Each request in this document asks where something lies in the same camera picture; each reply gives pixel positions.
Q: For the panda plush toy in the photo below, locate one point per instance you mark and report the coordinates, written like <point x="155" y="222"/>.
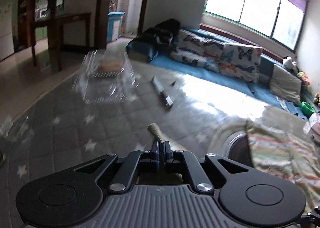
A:
<point x="290" y="64"/>

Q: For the green bowl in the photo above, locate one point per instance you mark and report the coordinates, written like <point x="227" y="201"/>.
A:
<point x="308" y="109"/>

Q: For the butterfly pillow left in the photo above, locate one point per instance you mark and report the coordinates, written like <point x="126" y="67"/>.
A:
<point x="197" y="51"/>

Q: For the teal sofa bench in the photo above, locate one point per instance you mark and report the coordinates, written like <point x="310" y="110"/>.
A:
<point x="160" y="56"/>

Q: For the pink tissue pack front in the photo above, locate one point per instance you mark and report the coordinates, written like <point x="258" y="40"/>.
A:
<point x="312" y="128"/>

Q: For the black clothing pile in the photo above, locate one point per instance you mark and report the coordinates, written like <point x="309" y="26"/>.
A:
<point x="163" y="33"/>

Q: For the blue white cabinet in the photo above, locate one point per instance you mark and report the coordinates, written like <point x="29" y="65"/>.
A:
<point x="114" y="25"/>

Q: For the pastel patterned child garment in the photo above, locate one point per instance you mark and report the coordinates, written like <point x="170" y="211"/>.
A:
<point x="275" y="152"/>

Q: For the butterfly pillow large upright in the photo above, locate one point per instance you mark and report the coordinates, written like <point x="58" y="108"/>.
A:
<point x="241" y="61"/>

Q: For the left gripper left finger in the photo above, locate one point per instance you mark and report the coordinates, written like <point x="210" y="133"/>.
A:
<point x="71" y="196"/>

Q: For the grey cushion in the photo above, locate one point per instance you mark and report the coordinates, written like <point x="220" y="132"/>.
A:
<point x="285" y="85"/>

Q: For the round black table stove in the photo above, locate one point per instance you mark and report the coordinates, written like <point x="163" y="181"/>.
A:
<point x="237" y="148"/>

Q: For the dark wooden side table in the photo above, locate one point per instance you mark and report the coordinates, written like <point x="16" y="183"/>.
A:
<point x="57" y="25"/>

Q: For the clear plastic food container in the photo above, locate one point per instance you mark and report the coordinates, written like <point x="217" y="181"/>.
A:
<point x="106" y="76"/>

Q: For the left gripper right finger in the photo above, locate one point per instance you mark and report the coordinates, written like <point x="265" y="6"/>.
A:
<point x="246" y="195"/>

